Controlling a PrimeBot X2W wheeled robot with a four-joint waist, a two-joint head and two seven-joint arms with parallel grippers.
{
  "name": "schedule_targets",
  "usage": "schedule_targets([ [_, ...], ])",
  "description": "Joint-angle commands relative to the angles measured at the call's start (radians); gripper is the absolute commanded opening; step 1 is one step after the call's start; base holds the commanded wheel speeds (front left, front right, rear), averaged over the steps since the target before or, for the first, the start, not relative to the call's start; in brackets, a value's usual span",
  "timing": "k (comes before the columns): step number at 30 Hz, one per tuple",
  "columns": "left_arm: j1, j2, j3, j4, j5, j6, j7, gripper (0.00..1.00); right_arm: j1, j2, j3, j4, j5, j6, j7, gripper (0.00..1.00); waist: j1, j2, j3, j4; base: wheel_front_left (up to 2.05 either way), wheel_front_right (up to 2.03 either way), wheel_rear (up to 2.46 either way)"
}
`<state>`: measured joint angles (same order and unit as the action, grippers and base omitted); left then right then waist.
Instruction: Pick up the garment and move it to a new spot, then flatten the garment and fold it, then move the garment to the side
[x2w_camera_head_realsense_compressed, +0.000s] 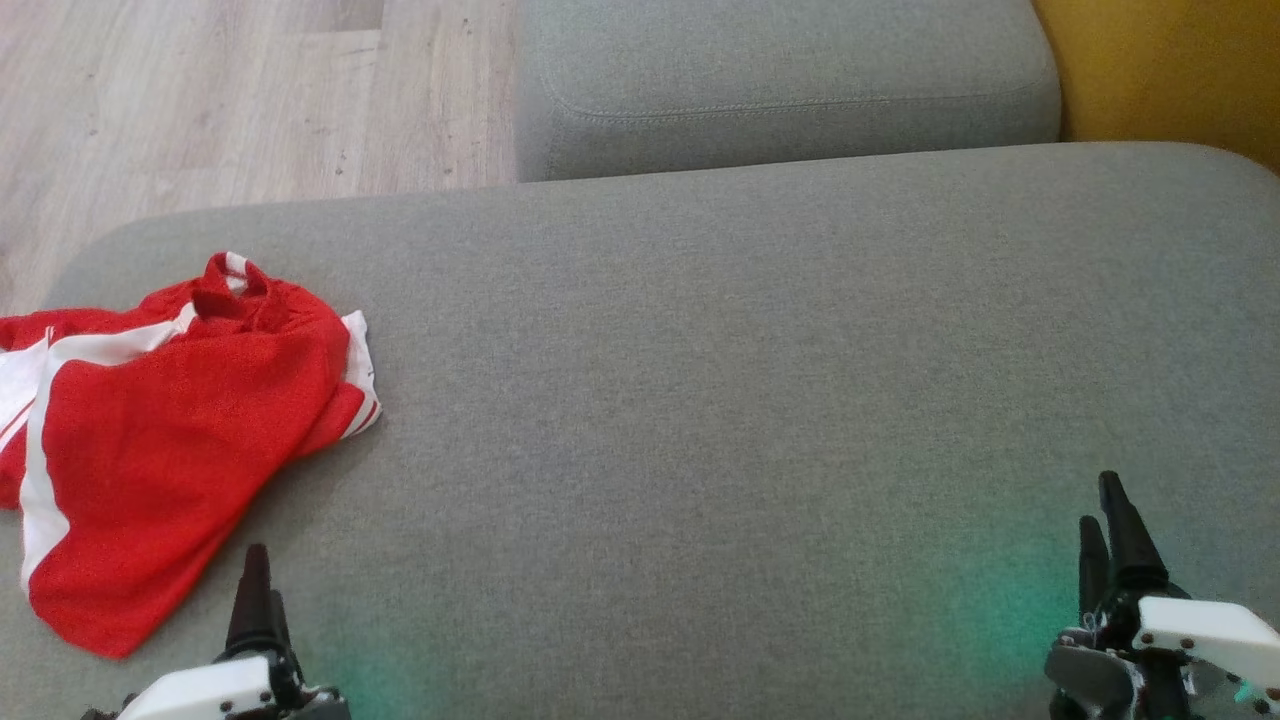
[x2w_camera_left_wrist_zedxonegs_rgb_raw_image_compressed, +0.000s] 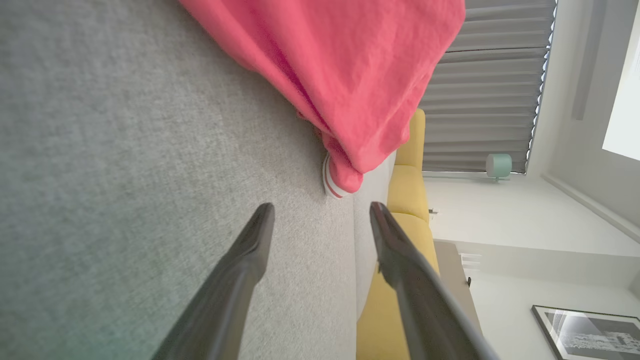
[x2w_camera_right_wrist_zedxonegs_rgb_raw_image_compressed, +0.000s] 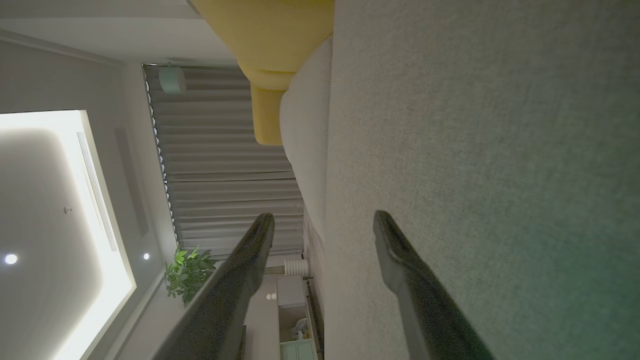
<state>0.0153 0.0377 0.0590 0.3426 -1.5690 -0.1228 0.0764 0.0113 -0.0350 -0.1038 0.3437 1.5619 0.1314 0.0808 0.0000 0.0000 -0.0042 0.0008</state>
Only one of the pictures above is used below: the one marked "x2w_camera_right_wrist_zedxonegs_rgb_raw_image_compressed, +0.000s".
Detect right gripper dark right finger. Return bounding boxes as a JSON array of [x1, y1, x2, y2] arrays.
[[373, 210, 496, 360]]

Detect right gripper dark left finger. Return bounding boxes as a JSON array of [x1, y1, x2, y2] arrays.
[[152, 213, 275, 360]]

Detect green potted plant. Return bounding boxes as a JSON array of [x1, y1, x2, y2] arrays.
[[164, 245, 218, 305]]

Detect white open cabinet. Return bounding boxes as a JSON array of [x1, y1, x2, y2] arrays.
[[276, 275, 321, 360]]

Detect white ribbed vase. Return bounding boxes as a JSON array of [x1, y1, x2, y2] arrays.
[[283, 258, 310, 277]]

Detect grey pleated curtain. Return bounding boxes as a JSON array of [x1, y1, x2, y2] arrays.
[[144, 65, 305, 261]]

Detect large grey sofa seat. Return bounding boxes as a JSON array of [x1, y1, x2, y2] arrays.
[[322, 0, 640, 360]]

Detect mint green round speaker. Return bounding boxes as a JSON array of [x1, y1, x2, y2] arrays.
[[159, 65, 187, 96]]

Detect yellow sofa section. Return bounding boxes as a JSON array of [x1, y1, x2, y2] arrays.
[[190, 0, 335, 146]]

